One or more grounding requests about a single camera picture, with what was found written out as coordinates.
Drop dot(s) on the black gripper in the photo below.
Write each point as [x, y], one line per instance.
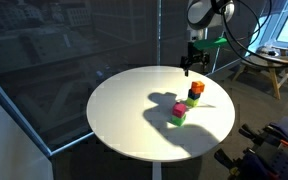
[197, 57]

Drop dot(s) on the orange cube block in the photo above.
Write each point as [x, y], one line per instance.
[197, 86]

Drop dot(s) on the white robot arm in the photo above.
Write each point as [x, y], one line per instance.
[205, 13]

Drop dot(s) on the yellow-green cube block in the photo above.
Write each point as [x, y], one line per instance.
[192, 102]

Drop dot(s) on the magenta cube block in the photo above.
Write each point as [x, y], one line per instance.
[179, 109]

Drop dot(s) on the green cube block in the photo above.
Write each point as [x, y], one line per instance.
[178, 120]

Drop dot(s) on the small items on chair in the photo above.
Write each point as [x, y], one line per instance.
[269, 50]

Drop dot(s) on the wooden lounge chair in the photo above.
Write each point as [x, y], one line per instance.
[274, 63]

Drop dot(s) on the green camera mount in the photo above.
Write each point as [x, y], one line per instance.
[210, 43]

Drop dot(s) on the white table pedestal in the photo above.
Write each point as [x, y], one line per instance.
[156, 170]

